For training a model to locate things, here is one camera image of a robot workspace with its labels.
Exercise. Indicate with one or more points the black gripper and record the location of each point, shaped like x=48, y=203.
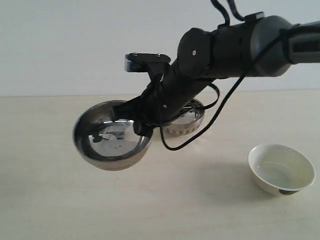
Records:
x=174, y=92

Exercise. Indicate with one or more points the wide plain steel bowl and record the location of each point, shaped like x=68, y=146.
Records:
x=108, y=144

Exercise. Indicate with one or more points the patterned steel bowl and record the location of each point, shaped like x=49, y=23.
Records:
x=188, y=120

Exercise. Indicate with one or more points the white ceramic bowl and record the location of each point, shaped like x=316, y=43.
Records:
x=279, y=169

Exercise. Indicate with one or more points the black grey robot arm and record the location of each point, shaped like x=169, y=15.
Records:
x=265, y=47

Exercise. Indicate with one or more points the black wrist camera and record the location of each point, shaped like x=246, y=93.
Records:
x=152, y=63

